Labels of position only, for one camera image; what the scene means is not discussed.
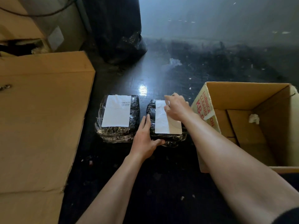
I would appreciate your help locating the person's right hand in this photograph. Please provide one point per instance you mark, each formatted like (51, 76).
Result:
(176, 107)

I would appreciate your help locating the person's left hand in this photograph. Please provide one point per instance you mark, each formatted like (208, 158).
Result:
(142, 142)

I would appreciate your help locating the person's right fingers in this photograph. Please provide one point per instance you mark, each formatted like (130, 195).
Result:
(168, 102)

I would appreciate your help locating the person's left thumb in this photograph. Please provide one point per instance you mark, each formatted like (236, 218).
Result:
(158, 142)

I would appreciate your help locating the person's left middle finger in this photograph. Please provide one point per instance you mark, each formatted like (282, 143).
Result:
(142, 123)

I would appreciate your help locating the black package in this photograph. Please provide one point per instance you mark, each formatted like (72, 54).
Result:
(161, 135)
(118, 118)

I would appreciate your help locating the white label sheet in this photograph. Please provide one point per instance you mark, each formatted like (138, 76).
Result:
(163, 122)

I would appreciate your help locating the person's left forearm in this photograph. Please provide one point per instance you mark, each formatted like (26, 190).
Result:
(112, 193)

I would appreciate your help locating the person's right forearm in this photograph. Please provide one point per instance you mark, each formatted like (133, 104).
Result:
(233, 165)

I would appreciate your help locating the black wrapped package, printed label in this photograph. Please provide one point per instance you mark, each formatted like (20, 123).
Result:
(118, 118)

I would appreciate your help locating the white crumpled paper scrap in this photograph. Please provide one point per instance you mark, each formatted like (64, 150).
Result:
(254, 118)

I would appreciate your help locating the black plastic bag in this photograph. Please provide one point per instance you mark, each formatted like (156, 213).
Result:
(119, 30)

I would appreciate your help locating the open cardboard box, red print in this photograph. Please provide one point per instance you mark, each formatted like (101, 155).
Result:
(254, 123)

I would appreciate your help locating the large flat cardboard box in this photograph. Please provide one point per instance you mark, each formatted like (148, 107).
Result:
(39, 128)

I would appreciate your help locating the grey bin with white label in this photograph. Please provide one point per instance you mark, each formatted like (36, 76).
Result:
(56, 23)

